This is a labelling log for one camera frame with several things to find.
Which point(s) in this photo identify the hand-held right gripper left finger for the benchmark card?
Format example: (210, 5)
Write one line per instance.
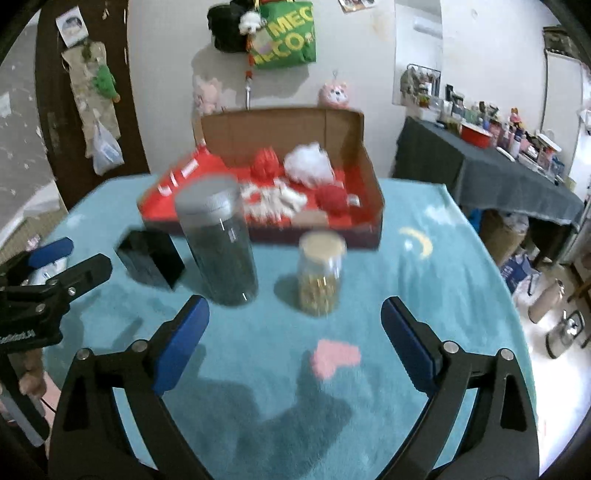
(182, 346)

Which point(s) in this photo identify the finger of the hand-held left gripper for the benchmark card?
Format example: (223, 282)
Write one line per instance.
(85, 274)
(51, 251)

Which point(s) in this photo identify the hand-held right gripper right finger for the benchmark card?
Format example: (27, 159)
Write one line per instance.
(408, 346)

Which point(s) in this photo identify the brown round pad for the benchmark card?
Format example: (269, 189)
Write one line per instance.
(310, 218)

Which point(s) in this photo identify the dark red crochet ball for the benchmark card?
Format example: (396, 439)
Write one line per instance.
(331, 196)

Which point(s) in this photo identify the white mesh bath pouf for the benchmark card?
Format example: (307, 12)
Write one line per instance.
(307, 164)

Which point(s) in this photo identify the cardboard box red lining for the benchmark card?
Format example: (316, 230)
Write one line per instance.
(258, 124)

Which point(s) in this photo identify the person's left hand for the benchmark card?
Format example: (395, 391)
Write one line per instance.
(33, 378)

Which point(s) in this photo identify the black box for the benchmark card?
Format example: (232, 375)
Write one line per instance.
(147, 258)

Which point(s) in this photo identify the large glass jar silver lid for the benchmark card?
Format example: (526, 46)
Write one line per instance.
(221, 249)

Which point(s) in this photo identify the small jar of gold beads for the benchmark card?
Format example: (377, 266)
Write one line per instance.
(321, 277)

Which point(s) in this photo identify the clear plastic bag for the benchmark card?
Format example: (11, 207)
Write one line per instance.
(106, 152)

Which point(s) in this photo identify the blue bag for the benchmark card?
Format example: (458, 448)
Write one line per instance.
(519, 274)

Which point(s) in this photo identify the dark wooden door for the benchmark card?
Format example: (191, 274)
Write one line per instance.
(51, 115)

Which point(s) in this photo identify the beige thermos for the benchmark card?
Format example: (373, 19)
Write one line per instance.
(545, 300)

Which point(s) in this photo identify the brown cardboard carton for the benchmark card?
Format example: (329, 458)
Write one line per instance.
(501, 235)

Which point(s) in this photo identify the beige hanging organizer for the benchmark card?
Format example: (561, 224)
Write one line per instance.
(87, 106)

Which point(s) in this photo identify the steel kettle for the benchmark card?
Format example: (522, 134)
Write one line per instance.
(565, 334)

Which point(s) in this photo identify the green frog plush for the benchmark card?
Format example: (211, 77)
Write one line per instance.
(105, 81)

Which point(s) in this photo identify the side table with grey cloth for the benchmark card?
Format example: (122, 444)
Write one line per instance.
(485, 175)

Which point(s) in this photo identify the pale pink plush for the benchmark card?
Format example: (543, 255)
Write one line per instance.
(206, 94)

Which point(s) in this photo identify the red bowl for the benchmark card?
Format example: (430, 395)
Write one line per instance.
(475, 136)

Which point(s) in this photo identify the door photo card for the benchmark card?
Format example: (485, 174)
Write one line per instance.
(71, 25)

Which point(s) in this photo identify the cluster of cosmetic bottles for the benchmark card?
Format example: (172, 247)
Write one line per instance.
(512, 138)

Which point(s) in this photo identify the pink plush white face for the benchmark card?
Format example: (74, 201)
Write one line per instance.
(333, 94)

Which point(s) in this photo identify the black bag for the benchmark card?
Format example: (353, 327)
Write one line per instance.
(226, 32)

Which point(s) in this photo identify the white wardrobe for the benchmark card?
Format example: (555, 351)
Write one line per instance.
(563, 101)

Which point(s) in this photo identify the green tote bag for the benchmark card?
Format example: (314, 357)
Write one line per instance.
(286, 41)

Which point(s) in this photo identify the patterned suitcase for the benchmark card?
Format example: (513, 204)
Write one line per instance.
(558, 39)

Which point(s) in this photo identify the wall mirror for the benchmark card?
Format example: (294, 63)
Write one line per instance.
(415, 46)

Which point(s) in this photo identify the wall photo poster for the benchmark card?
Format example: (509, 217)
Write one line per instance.
(355, 4)

